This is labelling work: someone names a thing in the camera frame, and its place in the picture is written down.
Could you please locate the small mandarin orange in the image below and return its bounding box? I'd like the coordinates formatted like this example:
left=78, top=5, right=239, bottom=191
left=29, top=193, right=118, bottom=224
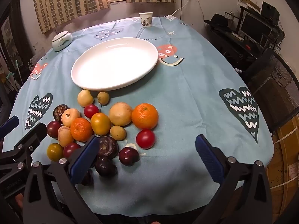
left=70, top=118, right=93, bottom=142

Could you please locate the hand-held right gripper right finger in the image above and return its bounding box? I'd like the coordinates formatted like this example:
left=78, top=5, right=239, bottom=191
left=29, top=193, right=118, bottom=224
left=194, top=134, right=273, bottom=224

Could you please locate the black mesh office chair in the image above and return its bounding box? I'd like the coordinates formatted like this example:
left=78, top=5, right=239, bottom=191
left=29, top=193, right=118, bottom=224
left=243, top=50, right=299, bottom=133

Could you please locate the pale orange loquat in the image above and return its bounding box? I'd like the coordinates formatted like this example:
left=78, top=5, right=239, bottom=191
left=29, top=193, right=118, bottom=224
left=61, top=108, right=81, bottom=127

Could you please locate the tan longan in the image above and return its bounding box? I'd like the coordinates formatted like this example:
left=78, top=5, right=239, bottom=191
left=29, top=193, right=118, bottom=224
left=110, top=125, right=127, bottom=141
left=97, top=92, right=110, bottom=105

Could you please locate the dark purple plum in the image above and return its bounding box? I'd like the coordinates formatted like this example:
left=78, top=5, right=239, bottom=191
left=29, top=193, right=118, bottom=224
left=81, top=168, right=94, bottom=186
left=95, top=157, right=117, bottom=177

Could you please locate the computer monitor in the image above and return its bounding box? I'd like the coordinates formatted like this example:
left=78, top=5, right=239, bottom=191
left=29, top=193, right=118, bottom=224
left=240, top=13, right=272, bottom=43

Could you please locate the blue printed tablecloth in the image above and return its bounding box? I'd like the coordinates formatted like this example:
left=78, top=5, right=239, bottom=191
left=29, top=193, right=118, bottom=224
left=2, top=16, right=275, bottom=217

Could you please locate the yellow-green tomato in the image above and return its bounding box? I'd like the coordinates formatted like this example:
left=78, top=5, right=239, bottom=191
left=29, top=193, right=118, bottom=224
left=47, top=143, right=64, bottom=162

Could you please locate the black hat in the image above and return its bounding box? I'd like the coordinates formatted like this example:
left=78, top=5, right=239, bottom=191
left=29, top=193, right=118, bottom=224
left=204, top=13, right=230, bottom=32

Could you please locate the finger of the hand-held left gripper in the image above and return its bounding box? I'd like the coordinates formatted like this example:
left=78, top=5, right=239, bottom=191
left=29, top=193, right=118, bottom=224
left=0, top=115, right=20, bottom=141
left=0, top=122, right=48, bottom=183

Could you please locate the pale yellow loquat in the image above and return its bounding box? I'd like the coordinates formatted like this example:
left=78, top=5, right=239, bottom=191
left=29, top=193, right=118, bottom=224
left=78, top=89, right=94, bottom=107

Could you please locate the large mandarin orange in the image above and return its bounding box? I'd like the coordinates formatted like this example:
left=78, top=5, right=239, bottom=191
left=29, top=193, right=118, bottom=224
left=131, top=103, right=159, bottom=130

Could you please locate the black computer desk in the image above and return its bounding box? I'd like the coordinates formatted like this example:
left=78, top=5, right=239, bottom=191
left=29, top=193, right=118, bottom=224
left=206, top=5, right=285, bottom=70

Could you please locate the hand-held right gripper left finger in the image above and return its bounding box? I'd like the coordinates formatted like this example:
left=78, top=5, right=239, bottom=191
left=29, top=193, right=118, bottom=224
left=23, top=135, right=104, bottom=224

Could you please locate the dark wrinkled passion fruit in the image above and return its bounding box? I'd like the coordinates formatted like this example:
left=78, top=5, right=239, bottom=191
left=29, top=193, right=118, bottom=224
left=53, top=104, right=69, bottom=122
left=96, top=135, right=119, bottom=159

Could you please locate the tan loquat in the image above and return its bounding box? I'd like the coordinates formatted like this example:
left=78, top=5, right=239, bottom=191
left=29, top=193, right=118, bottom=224
left=58, top=126, right=75, bottom=147

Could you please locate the wooden strip on wall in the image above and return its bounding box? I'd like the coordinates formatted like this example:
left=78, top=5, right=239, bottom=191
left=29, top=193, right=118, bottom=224
left=241, top=0, right=261, bottom=11

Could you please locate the white power cable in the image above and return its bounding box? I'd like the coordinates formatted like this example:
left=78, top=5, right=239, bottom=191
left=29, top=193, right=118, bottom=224
left=170, top=0, right=191, bottom=17

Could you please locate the patterned paper cup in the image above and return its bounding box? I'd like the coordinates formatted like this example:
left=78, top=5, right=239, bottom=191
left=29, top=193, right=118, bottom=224
left=139, top=12, right=153, bottom=28

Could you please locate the black speaker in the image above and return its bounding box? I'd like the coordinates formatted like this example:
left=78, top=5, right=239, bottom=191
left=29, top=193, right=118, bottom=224
left=261, top=1, right=280, bottom=25

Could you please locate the dark red plum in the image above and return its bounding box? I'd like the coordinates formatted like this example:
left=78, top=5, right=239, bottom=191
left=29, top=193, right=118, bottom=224
left=118, top=146, right=140, bottom=167
left=47, top=121, right=62, bottom=139

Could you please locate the clear plastic bag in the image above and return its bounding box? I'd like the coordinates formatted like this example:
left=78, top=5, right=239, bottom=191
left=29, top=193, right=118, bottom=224
left=28, top=48, right=46, bottom=68

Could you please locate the large tan round fruit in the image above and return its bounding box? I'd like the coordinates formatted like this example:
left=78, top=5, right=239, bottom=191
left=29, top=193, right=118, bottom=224
left=109, top=102, right=133, bottom=127

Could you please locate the white ceramic lidded jar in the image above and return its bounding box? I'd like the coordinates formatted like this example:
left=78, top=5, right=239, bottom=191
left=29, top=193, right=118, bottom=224
left=52, top=31, right=73, bottom=52

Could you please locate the white oval plate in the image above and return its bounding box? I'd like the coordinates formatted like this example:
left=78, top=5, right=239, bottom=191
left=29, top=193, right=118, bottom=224
left=71, top=37, right=159, bottom=92

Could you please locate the orange-yellow tomato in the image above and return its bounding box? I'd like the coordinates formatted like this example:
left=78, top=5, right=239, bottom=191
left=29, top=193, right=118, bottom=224
left=91, top=112, right=112, bottom=136

